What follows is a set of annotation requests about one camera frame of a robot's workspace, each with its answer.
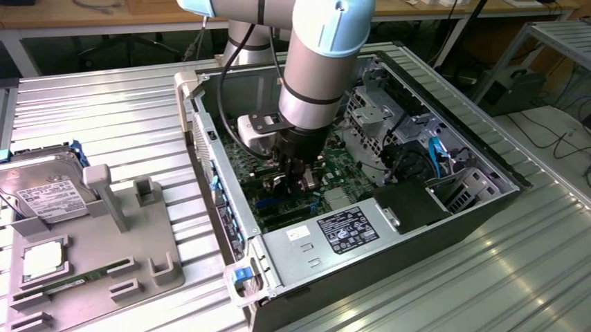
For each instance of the silver slotted disk bay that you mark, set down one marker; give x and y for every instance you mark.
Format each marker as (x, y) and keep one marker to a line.
(463, 193)

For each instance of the metal slat shelf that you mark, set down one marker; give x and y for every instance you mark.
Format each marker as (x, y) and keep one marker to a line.
(563, 38)

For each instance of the silver perforated disk bay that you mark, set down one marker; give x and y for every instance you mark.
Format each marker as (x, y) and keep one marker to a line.
(370, 114)

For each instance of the green motherboard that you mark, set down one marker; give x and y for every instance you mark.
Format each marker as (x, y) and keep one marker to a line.
(342, 166)

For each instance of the hard disk with blue caddy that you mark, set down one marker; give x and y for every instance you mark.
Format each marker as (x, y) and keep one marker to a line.
(42, 186)

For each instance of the blue expansion slot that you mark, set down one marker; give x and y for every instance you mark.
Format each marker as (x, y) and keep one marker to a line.
(266, 204)

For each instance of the silver chipset heatsink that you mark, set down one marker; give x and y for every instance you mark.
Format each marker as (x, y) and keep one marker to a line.
(338, 198)

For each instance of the open black PC case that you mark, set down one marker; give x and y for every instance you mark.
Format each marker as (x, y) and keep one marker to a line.
(415, 249)

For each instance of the blue case latch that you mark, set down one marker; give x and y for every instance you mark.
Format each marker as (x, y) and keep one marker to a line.
(242, 275)

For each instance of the grey metal rail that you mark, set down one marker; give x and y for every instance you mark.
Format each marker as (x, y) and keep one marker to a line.
(8, 114)

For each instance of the wooden desk white frame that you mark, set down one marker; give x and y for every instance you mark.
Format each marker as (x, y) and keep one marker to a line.
(438, 12)

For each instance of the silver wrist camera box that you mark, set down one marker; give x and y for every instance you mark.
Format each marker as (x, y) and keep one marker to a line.
(256, 138)

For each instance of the short black expansion slot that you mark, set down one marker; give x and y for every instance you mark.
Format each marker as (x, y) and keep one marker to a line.
(286, 216)

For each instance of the silver CPU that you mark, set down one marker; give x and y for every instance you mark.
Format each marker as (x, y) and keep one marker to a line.
(44, 261)

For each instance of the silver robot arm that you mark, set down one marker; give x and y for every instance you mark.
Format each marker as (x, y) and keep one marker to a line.
(314, 69)

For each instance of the black chair base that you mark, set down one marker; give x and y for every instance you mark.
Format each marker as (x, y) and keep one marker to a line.
(130, 39)

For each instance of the graphics card with black shroud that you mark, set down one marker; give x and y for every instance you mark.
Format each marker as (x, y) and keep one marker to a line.
(276, 188)

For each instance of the black box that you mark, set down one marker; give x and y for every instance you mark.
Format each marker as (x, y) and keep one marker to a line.
(522, 93)

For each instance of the green RAM stick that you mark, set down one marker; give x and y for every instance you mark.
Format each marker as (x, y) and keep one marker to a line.
(74, 281)

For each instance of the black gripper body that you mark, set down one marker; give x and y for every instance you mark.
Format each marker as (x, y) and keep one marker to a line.
(300, 145)

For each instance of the grey parts rack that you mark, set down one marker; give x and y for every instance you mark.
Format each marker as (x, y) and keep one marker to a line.
(92, 249)

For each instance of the black plastic shroud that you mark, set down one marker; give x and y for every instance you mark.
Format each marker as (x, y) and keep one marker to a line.
(408, 207)

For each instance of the silver power supply unit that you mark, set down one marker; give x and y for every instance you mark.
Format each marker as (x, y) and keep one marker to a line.
(292, 263)

